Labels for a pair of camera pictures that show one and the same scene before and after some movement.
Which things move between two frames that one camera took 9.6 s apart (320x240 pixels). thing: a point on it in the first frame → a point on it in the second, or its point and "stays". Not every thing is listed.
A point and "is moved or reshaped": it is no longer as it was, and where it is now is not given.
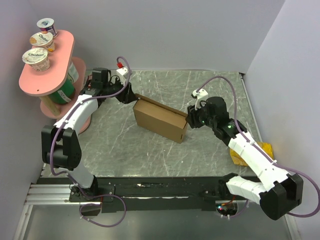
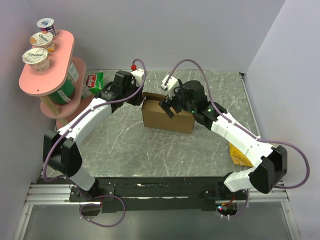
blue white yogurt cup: [47, 24] stays
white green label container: [73, 73] stays
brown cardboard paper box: [159, 119] is moved or reshaped
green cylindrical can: [64, 95] stays
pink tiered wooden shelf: [57, 86] stays
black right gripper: [192, 112] → [166, 105]
